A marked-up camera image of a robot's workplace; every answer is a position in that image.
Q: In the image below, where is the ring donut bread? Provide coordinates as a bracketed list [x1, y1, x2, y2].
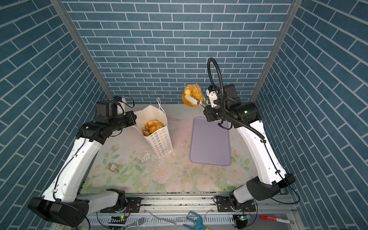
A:
[145, 120, 161, 131]

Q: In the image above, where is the small croissant bread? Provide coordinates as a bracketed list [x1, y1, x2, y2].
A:
[143, 130, 151, 137]

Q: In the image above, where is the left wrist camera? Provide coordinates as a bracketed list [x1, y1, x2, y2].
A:
[93, 96, 126, 125]

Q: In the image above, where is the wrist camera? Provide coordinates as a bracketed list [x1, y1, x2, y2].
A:
[206, 84, 241, 110]
[93, 96, 126, 125]

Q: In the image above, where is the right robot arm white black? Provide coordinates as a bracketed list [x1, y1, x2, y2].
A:
[204, 103, 296, 210]

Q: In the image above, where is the teal plastic clamp tool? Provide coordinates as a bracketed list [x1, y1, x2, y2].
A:
[183, 211, 211, 230]

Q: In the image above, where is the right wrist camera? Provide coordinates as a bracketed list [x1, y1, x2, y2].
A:
[206, 84, 241, 110]

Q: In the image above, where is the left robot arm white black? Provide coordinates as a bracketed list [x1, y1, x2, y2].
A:
[28, 111, 137, 228]

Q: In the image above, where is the metal fork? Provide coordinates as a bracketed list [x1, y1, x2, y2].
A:
[119, 218, 146, 230]

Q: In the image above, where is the large twisted ring bread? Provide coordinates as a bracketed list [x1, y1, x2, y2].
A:
[182, 84, 206, 107]

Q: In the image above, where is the red white marker pen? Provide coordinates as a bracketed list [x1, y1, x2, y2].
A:
[260, 215, 294, 224]

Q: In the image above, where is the black corrugated cable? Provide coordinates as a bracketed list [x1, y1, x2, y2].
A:
[206, 57, 265, 141]

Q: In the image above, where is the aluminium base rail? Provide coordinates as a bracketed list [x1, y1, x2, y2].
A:
[98, 192, 297, 216]

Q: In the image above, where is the lavender plastic tray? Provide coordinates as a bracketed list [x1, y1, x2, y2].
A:
[190, 117, 231, 166]

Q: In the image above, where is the round ridged bun bread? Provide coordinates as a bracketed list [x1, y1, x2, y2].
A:
[149, 123, 163, 134]

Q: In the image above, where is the white paper gift bag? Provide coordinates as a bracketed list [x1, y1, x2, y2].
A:
[134, 98, 173, 158]

